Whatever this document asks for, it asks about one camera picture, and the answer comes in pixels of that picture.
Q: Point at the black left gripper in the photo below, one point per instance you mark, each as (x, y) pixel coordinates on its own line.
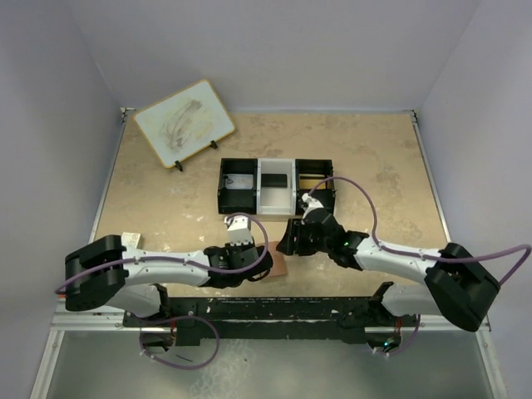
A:
(230, 248)

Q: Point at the black right bin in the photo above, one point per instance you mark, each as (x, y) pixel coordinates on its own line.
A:
(309, 172)

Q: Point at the silver card in bin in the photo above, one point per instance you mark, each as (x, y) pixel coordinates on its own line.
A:
(238, 181)

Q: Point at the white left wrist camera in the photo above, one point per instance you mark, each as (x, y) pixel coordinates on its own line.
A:
(239, 230)

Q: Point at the whiteboard with orange frame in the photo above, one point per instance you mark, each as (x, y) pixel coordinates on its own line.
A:
(184, 123)

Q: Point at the black left bin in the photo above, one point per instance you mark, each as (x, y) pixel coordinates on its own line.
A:
(231, 201)

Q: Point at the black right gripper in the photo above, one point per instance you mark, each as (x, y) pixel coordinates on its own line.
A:
(288, 245)

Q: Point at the white middle bin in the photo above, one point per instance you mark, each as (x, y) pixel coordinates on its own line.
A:
(276, 201)

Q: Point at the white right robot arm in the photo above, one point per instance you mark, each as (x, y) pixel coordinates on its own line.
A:
(441, 282)

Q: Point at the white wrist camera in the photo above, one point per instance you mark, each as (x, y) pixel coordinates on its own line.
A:
(239, 230)
(309, 204)

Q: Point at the black card in bin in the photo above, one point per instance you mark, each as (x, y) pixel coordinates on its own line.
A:
(274, 181)

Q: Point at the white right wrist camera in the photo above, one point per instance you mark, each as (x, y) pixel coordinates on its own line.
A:
(309, 204)

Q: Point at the black bin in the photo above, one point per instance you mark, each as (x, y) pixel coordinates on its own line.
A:
(231, 201)
(309, 172)

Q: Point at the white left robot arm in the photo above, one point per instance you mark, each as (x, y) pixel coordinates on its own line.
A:
(107, 273)

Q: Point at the gold card in bin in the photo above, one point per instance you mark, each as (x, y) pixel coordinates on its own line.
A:
(307, 182)

